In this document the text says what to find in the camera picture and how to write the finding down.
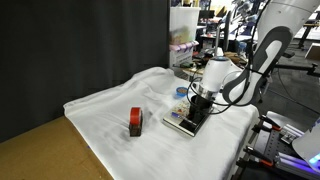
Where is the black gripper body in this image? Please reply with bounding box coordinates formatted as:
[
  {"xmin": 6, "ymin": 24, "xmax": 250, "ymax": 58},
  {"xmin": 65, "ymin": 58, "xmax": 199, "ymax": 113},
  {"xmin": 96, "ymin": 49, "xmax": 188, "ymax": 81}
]
[{"xmin": 190, "ymin": 94, "xmax": 214, "ymax": 110}]

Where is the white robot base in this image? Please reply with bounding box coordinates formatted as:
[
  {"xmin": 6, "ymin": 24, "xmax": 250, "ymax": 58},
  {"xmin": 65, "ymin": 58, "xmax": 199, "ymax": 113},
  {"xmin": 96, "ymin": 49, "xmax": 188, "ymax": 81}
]
[{"xmin": 291, "ymin": 117, "xmax": 320, "ymax": 165}]

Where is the black book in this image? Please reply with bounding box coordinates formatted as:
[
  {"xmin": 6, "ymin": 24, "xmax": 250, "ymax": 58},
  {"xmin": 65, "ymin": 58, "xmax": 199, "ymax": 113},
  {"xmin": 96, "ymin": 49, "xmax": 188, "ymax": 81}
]
[{"xmin": 162, "ymin": 98, "xmax": 215, "ymax": 138}]

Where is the blue bowl of cereal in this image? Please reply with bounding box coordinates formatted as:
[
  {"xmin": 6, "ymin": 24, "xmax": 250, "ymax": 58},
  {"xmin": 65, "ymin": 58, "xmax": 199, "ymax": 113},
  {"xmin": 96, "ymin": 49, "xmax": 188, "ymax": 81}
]
[{"xmin": 175, "ymin": 86, "xmax": 190, "ymax": 99}]

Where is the white cloth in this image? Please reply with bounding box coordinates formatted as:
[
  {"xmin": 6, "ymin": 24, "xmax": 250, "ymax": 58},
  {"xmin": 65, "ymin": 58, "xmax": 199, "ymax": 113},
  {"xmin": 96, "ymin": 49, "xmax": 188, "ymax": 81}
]
[{"xmin": 62, "ymin": 66, "xmax": 260, "ymax": 180}]

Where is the red tape in black dispenser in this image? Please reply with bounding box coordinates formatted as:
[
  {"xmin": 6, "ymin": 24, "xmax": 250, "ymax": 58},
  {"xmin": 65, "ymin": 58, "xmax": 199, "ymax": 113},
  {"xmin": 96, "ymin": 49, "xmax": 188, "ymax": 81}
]
[{"xmin": 128, "ymin": 106, "xmax": 144, "ymax": 138}]

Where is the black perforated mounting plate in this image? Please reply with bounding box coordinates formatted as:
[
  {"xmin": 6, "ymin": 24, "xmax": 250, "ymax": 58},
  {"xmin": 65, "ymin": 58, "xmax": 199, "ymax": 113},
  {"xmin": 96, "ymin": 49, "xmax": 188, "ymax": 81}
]
[{"xmin": 255, "ymin": 128, "xmax": 302, "ymax": 162}]

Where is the white plastic storage bin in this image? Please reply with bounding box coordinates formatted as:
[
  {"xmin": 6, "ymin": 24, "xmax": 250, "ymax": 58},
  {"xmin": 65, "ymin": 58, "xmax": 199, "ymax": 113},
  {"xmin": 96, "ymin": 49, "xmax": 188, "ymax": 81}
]
[{"xmin": 168, "ymin": 6, "xmax": 202, "ymax": 68}]

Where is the black curtain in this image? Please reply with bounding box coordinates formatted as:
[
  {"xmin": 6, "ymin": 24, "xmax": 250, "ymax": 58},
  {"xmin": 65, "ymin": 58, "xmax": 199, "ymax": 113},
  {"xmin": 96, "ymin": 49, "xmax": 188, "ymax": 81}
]
[{"xmin": 0, "ymin": 0, "xmax": 171, "ymax": 144}]

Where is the black clamp with orange handle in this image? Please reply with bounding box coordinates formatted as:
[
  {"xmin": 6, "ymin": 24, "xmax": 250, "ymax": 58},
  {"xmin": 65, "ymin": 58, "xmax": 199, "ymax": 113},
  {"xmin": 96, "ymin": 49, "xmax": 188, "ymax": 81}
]
[
  {"xmin": 252, "ymin": 113, "xmax": 283, "ymax": 134},
  {"xmin": 235, "ymin": 145, "xmax": 278, "ymax": 169}
]

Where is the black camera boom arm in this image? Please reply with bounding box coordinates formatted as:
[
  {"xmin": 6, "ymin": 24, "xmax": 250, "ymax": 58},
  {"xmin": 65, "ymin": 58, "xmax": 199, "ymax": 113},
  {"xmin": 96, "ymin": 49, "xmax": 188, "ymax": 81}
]
[{"xmin": 273, "ymin": 49, "xmax": 320, "ymax": 78}]

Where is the aluminium rail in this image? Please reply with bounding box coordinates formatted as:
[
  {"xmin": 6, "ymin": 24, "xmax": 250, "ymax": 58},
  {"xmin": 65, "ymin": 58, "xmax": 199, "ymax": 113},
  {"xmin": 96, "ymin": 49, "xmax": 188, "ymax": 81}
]
[{"xmin": 274, "ymin": 151, "xmax": 320, "ymax": 178}]

